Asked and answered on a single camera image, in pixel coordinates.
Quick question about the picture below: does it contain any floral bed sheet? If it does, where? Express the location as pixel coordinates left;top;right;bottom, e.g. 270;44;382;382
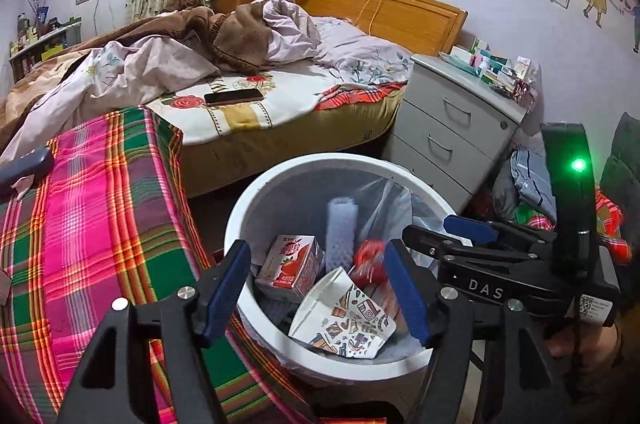
145;69;406;197

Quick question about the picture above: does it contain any white drawer nightstand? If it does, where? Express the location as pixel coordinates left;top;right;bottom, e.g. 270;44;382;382
382;54;531;210

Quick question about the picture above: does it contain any dark green chair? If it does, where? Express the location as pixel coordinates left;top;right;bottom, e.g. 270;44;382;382
600;111;640;205

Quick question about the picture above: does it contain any black phone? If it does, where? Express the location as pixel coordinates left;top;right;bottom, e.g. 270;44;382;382
204;89;264;107

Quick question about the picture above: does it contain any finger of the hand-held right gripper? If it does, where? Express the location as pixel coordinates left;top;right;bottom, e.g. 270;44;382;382
402;225;538;265
444;215;556;255

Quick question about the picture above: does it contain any wooden bed headboard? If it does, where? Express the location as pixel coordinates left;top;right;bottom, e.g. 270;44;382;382
287;0;468;57

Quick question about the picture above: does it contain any clear plastic bin liner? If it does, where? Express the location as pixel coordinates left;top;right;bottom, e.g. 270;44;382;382
237;164;446;362

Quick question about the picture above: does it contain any strawberry drink carton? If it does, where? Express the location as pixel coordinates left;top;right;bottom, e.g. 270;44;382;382
255;235;325;303

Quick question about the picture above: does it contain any patterned paper cup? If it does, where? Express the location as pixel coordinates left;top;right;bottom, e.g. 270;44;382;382
288;266;398;360

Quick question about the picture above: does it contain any person's right hand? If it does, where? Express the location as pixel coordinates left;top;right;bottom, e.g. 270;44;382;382
545;324;623;372

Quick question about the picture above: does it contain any brown blanket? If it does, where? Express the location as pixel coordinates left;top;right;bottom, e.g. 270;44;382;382
65;4;273;75

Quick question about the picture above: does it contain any plaid tablecloth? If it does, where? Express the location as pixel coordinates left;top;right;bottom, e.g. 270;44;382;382
0;106;321;424

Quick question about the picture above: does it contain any pile of clothes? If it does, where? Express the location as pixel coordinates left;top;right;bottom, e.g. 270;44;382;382
492;149;556;225

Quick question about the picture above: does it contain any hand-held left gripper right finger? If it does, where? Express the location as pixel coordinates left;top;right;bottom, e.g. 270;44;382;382
384;239;573;424

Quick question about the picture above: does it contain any white foam net sleeve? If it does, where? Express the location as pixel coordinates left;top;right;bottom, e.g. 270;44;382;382
325;196;360;272

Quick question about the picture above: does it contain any yellow cable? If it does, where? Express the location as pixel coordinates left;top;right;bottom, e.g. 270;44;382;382
357;0;386;35

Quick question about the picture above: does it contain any wooden bed with bedding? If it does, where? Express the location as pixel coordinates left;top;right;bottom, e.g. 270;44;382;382
0;0;416;155

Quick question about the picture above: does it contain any white trash bin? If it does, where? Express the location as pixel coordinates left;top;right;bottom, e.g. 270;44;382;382
223;152;458;387

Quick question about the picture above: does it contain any large red can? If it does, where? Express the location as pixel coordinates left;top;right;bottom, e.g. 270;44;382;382
348;239;401;320

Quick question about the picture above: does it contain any group of medicine boxes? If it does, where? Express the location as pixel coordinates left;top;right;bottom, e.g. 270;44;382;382
440;39;543;100

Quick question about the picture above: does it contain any shelf with small items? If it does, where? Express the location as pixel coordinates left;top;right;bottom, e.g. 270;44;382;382
7;21;83;80

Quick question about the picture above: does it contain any dark blue case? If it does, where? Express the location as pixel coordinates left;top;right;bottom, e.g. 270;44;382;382
0;147;55;200

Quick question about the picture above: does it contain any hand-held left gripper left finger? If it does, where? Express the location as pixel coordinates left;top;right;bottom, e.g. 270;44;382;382
57;240;252;424

